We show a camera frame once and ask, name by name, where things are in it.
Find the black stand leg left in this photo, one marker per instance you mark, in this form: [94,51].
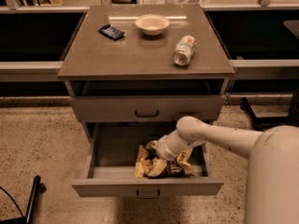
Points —
[37,188]

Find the dark blue snack bar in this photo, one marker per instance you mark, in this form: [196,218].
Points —
[109,31]

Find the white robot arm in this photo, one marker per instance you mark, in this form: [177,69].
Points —
[272,195]

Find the open grey middle drawer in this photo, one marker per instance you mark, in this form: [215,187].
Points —
[110,167]

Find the closed grey top drawer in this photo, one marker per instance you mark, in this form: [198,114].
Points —
[146,108]

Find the crushed white soda can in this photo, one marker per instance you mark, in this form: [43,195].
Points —
[184,50]

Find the grey drawer cabinet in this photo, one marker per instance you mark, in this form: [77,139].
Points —
[143,65]

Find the white bowl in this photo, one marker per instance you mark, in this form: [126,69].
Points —
[152,24]

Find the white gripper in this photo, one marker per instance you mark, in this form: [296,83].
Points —
[163,150]

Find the brown chip bag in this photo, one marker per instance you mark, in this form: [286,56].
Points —
[178,167]

